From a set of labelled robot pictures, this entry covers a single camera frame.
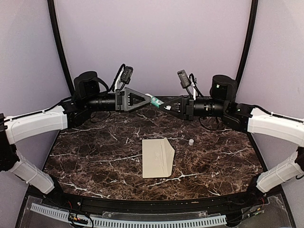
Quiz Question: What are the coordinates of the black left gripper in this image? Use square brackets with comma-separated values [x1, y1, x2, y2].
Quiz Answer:
[85, 87, 152, 113]

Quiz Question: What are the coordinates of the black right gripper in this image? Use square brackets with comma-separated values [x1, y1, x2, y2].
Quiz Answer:
[160, 94, 228, 121]

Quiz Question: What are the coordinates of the green white glue stick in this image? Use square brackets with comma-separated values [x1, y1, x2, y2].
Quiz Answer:
[145, 93, 172, 111]

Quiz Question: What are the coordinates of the white glue stick cap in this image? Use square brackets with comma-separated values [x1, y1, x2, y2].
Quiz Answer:
[188, 139, 194, 145]

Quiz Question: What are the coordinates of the cream paper envelope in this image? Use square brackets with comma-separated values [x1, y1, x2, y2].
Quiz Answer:
[142, 138, 175, 179]

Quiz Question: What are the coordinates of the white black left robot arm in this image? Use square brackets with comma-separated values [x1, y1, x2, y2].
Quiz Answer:
[0, 66, 151, 207]

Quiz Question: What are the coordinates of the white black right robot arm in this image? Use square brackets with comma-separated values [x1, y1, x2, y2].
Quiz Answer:
[160, 75, 304, 206]

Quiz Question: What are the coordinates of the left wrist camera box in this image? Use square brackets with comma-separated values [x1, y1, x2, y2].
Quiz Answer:
[120, 66, 133, 85]

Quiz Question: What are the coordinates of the black front rail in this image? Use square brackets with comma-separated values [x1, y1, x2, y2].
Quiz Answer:
[43, 192, 263, 214]

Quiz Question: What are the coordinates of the black right frame post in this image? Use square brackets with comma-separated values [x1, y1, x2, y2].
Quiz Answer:
[236, 0, 259, 86]

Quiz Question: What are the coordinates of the white slotted cable duct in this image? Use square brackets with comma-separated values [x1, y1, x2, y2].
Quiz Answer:
[30, 203, 228, 228]

